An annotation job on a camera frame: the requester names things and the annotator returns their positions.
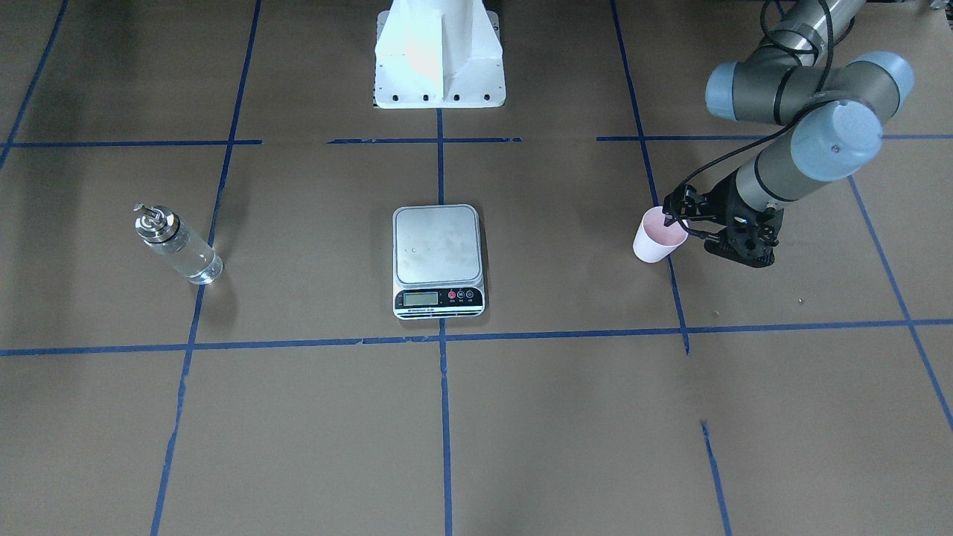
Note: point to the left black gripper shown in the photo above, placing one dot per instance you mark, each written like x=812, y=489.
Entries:
x=719, y=202

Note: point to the glass sauce bottle steel top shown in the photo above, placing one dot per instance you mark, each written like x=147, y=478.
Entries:
x=166, y=234

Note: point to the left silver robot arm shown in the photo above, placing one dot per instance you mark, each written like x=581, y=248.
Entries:
x=830, y=122

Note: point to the digital kitchen scale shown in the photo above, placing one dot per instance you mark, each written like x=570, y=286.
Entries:
x=437, y=262

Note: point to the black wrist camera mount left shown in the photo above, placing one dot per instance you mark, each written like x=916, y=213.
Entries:
x=749, y=237

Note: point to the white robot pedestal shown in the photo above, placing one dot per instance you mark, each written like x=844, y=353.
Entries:
x=438, y=55

